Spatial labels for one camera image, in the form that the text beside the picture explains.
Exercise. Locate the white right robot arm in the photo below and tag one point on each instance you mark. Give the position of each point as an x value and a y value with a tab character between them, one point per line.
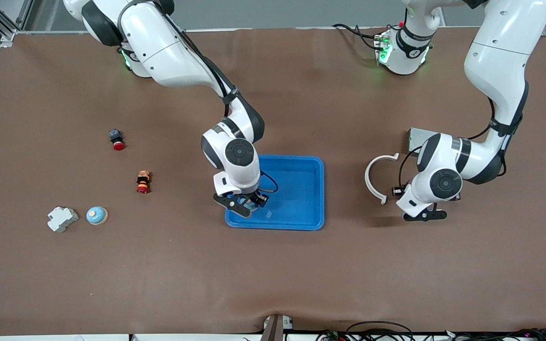
168	52

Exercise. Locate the black and red emergency button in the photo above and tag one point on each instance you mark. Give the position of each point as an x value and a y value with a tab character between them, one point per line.
117	142

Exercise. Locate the blue dome bell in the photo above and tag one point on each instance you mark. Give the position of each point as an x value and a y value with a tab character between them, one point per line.
249	204
96	215

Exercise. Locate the red yellow push button switch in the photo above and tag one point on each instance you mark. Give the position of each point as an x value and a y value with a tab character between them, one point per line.
143	182

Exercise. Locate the metal bracket at table edge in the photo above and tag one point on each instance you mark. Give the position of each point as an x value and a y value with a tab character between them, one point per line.
275	329

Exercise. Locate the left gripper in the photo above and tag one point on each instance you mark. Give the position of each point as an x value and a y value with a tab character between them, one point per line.
396	191

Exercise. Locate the blue plastic tray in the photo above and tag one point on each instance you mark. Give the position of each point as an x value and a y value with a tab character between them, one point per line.
296	199

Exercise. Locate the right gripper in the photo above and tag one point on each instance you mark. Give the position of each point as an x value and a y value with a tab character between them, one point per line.
257	198

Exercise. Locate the white curved pipe clamp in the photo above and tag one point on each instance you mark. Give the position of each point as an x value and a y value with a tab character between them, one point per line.
368	182

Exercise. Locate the silver metal power supply box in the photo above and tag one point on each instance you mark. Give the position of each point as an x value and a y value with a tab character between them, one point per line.
415	134

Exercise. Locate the white circuit breaker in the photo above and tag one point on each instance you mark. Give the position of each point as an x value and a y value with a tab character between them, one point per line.
62	219

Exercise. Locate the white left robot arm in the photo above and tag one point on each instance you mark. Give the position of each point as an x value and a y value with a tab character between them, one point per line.
500	61

